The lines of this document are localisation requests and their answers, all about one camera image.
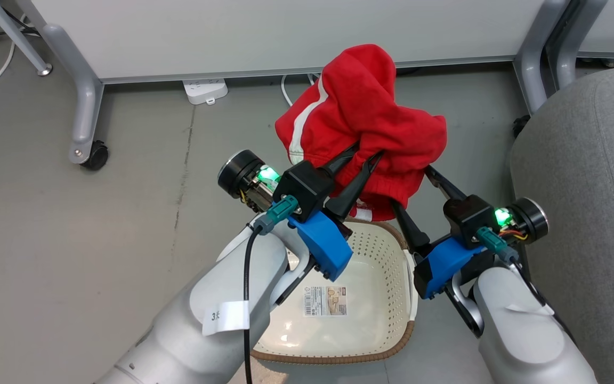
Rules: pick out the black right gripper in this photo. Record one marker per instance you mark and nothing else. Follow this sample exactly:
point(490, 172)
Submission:
point(467, 216)

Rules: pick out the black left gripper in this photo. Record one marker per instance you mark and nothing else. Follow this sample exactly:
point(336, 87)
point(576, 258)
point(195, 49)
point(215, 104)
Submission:
point(304, 186)

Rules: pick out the red garment with white stripe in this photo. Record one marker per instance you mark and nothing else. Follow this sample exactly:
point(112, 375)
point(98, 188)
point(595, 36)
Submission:
point(360, 117)

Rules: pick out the white paper tag on arm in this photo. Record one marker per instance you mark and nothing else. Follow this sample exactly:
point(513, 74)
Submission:
point(227, 317)

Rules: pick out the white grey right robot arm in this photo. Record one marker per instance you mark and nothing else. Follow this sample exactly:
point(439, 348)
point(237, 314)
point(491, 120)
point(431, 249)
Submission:
point(520, 336)

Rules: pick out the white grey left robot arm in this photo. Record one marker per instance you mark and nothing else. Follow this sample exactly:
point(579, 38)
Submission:
point(179, 336)

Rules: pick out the grey fabric chair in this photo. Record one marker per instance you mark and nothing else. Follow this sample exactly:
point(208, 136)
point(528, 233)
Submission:
point(584, 213)

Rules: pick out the cream perforated laundry basket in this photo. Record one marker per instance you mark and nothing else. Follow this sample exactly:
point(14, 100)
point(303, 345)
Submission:
point(371, 298)

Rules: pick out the printed label sticker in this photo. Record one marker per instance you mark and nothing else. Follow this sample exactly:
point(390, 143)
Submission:
point(325, 301)

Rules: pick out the white desk with grey legs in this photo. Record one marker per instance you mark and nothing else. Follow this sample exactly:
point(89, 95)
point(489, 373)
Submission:
point(285, 32)

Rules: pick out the white power strip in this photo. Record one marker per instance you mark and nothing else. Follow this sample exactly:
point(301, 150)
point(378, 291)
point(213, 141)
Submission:
point(205, 89)

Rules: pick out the grey leg of small panel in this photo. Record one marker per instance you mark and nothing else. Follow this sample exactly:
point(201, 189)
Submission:
point(573, 37)

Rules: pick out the black caster on grey leg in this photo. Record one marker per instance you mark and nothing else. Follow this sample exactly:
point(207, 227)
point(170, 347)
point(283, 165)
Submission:
point(95, 156)

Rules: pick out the grey partition leg with caster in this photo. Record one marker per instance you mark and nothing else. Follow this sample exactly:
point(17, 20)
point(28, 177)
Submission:
point(86, 96)

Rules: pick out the thin grey metal leg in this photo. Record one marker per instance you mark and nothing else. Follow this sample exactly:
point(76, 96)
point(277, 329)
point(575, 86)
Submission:
point(14, 34)

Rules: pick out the blue right wrist camera housing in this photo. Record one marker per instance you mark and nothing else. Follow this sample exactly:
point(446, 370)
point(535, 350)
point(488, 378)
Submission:
point(448, 264)

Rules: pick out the blue wrist camera housing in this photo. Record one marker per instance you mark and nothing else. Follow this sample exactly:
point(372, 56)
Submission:
point(448, 264)
point(323, 242)

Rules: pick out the blue left wrist camera housing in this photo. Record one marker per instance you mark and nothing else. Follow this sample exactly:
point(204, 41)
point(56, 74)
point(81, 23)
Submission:
point(323, 242)

